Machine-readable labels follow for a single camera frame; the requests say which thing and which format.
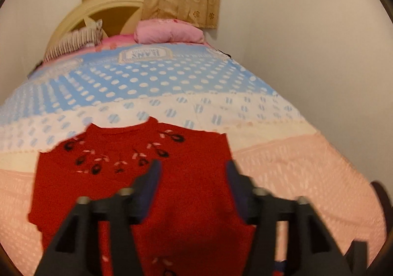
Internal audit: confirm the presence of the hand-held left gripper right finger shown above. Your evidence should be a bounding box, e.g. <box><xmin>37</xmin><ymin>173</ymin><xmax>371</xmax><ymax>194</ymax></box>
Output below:
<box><xmin>225</xmin><ymin>160</ymin><xmax>353</xmax><ymax>276</ymax></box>

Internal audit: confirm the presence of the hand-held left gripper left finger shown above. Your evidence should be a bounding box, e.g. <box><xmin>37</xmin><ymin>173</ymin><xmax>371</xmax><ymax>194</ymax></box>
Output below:
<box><xmin>35</xmin><ymin>160</ymin><xmax>162</xmax><ymax>276</ymax></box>

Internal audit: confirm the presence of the red knitted sweater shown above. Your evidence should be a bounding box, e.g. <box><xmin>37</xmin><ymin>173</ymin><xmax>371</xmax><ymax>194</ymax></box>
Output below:
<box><xmin>28</xmin><ymin>117</ymin><xmax>257</xmax><ymax>276</ymax></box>

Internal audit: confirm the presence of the dotted blue and pink bedspread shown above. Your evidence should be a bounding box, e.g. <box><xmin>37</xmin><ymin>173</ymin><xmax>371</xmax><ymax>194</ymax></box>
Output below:
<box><xmin>0</xmin><ymin>43</ymin><xmax>387</xmax><ymax>276</ymax></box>

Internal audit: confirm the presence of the pink floral sheet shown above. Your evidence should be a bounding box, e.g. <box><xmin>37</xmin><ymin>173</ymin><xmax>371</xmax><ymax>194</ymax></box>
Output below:
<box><xmin>95</xmin><ymin>35</ymin><xmax>136</xmax><ymax>50</ymax></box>

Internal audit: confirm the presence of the pink pillow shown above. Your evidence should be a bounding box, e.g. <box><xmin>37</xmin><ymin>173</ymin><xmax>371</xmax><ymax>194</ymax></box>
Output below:
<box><xmin>134</xmin><ymin>19</ymin><xmax>205</xmax><ymax>44</ymax></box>

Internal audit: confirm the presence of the striped pillow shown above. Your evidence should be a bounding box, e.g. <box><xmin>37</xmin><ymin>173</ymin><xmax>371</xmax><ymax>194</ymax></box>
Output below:
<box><xmin>43</xmin><ymin>19</ymin><xmax>103</xmax><ymax>63</ymax></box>

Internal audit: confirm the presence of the cream wooden headboard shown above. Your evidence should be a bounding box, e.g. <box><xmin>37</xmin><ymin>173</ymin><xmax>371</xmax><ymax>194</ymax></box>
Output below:
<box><xmin>46</xmin><ymin>0</ymin><xmax>146</xmax><ymax>55</ymax></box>

